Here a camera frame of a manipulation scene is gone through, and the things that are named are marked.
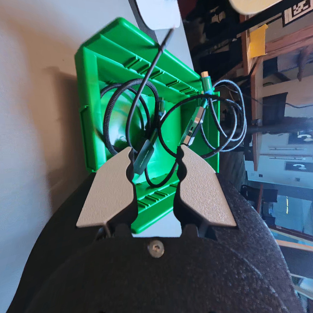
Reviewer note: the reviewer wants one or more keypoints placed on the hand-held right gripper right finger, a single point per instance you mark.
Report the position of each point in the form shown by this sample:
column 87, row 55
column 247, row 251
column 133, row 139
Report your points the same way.
column 205, row 193

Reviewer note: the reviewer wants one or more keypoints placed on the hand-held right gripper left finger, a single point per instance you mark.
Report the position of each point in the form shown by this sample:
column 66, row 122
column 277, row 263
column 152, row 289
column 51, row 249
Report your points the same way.
column 107, row 193

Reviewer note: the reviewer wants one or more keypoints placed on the green plastic bin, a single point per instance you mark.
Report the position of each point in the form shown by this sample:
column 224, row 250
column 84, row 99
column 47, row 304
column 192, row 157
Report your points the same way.
column 90, row 97

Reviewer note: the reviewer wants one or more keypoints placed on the black phone sign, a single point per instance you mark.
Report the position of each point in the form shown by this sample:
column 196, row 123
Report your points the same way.
column 298, row 166
column 300, row 137

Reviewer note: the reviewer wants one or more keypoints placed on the wooden shelf unit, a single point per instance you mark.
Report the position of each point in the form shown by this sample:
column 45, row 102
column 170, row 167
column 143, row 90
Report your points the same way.
column 255, row 97

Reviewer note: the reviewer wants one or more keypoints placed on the small yellow bin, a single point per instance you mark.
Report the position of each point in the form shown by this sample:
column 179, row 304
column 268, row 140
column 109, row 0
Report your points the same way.
column 256, row 40

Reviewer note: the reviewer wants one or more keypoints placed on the square tag marker print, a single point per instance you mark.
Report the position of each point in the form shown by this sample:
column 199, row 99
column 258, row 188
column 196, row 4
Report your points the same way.
column 299, row 12

